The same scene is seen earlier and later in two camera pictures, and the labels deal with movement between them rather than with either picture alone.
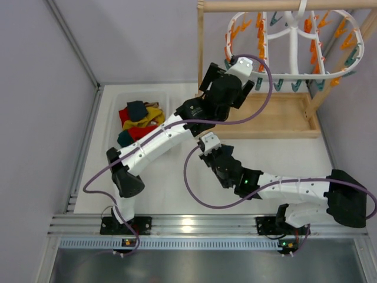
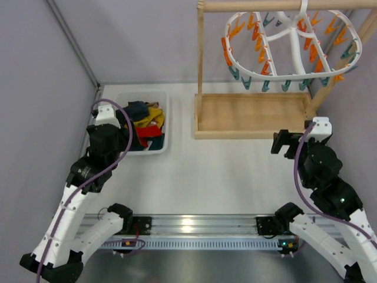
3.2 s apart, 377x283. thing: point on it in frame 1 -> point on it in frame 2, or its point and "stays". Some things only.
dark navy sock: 138,110 stays
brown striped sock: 154,104 stays
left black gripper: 208,78 -> 126,135
